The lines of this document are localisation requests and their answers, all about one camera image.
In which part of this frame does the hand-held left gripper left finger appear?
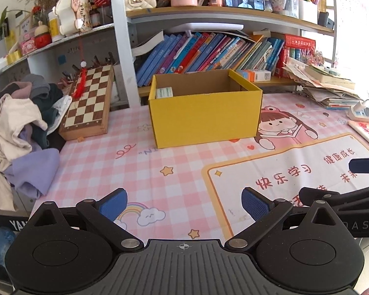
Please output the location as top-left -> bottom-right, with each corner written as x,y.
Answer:
28,187 -> 145,254

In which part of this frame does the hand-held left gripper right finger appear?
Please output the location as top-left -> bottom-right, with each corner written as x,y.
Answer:
224,187 -> 342,254

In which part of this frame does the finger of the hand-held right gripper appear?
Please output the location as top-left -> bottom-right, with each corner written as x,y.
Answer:
301,184 -> 369,213
348,157 -> 369,175

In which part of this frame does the yellow cardboard box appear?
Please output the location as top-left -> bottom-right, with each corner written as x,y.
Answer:
148,69 -> 263,149

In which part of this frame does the white power strip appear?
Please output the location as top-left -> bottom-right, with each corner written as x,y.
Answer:
347,100 -> 369,123

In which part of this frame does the pink checkered desk mat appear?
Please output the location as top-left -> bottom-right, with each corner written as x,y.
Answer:
29,90 -> 369,252

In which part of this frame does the pile of papers and books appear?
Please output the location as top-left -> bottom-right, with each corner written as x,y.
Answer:
283,58 -> 362,110

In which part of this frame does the wooden folding chessboard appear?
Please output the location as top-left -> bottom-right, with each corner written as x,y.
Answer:
58,64 -> 115,142

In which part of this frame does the black case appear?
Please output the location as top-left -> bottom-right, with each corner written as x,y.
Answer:
0,200 -> 30,232

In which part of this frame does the red tassel ornament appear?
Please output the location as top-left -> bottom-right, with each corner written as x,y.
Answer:
71,34 -> 89,99

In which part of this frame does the pile of clothes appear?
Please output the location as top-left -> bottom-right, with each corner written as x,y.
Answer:
0,74 -> 73,211

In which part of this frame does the white and orange carton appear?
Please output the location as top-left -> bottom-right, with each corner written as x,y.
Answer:
236,69 -> 272,82

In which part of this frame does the thick red dictionary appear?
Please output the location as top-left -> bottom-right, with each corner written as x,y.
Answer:
278,35 -> 317,79

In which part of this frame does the white and wood bookshelf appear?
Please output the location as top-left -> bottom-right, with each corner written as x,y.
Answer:
0,0 -> 339,109

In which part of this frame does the row of colourful books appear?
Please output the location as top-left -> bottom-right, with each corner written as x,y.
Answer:
135,31 -> 317,87

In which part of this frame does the grey white paper booklet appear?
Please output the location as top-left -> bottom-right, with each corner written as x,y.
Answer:
132,30 -> 165,58

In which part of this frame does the white storage container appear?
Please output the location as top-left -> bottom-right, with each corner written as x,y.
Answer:
298,0 -> 319,24

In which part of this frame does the pink printed box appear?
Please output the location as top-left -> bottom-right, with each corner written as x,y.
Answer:
18,38 -> 37,56

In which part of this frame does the red round jar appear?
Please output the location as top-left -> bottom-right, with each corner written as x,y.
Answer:
34,21 -> 52,49

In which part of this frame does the white light bar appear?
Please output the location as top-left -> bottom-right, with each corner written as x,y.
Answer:
169,23 -> 245,33

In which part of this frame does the white bottle yellow label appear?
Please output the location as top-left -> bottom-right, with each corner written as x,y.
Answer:
47,11 -> 65,42

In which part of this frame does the small brown bottle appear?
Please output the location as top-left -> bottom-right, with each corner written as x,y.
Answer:
90,4 -> 101,28

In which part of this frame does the white plush animal toy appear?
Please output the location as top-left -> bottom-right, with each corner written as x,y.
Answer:
52,0 -> 93,37

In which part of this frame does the smartphone with lit screen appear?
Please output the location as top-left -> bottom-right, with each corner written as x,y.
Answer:
224,0 -> 266,10

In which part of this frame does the green potted plant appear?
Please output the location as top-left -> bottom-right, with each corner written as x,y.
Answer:
0,6 -> 19,47

